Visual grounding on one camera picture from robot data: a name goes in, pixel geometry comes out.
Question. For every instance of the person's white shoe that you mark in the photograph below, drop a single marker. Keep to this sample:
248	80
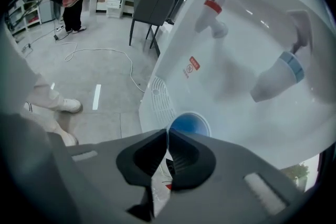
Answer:
69	139
72	105

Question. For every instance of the person's white trousers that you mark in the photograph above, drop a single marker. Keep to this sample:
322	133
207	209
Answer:
39	89

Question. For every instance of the red water dispenser tap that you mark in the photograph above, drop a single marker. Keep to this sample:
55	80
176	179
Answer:
210	18

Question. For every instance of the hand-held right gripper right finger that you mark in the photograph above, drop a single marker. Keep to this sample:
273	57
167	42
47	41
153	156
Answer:
189	157

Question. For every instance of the blue water dispenser tap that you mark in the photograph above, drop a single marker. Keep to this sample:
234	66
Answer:
275	76

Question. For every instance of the grey chair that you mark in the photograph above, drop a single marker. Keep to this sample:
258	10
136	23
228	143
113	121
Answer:
153	5

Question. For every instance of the green potted plant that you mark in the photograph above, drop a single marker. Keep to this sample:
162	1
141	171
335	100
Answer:
296	173

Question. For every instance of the white power strip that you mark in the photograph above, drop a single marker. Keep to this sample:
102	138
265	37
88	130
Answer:
59	29

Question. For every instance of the white water dispenser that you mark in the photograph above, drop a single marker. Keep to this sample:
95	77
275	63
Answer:
236	118

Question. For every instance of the white desk with drawers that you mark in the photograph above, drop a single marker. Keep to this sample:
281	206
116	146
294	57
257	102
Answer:
118	4

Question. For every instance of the white open shelf rack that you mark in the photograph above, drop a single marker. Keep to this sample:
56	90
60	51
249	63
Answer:
23	18

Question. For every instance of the white drip tray grille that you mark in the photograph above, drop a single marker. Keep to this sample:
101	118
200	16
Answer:
162	102

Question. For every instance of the red warning sticker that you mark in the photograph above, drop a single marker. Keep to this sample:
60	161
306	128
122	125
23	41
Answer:
194	63

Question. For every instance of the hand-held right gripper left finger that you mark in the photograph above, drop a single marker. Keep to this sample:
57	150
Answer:
141	157

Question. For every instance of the white cup with blue inside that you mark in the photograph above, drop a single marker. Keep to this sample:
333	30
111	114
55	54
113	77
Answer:
189	123

